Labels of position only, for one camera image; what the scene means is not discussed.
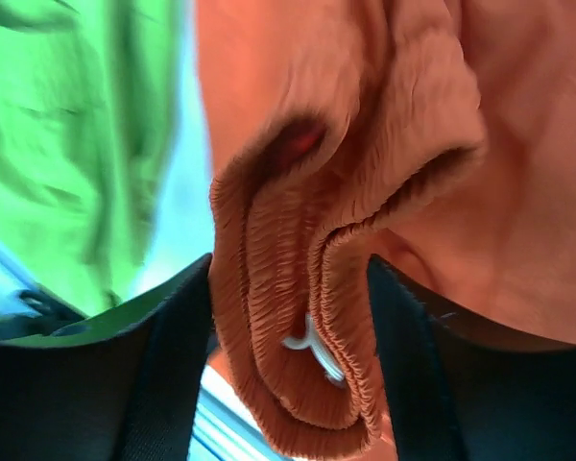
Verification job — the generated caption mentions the lime green shorts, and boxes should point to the lime green shorts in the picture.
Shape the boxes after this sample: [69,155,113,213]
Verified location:
[0,0,183,316]

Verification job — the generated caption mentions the aluminium mounting rail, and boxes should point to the aluminium mounting rail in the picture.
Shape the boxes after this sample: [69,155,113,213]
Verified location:
[187,352,283,461]

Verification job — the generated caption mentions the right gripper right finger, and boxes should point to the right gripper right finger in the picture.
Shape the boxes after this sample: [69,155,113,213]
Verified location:
[367,256,576,460]

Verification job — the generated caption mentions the orange shorts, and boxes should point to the orange shorts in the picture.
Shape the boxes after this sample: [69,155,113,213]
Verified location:
[196,1,576,460]

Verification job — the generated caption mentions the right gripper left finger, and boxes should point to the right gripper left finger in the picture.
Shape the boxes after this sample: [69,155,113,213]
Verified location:
[0,255,212,460]

